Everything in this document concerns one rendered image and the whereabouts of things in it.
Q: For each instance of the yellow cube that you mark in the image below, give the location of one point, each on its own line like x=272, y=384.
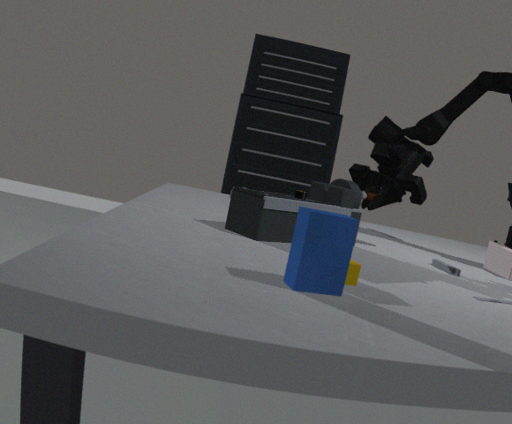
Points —
x=353, y=273

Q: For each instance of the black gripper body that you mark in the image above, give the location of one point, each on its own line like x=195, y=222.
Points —
x=405, y=180

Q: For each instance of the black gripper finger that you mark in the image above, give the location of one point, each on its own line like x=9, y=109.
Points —
x=372, y=187
x=388, y=194

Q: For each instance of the blue block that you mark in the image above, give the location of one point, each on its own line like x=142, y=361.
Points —
x=320, y=252

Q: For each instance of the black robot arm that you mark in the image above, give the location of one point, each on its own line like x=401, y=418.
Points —
x=391, y=147

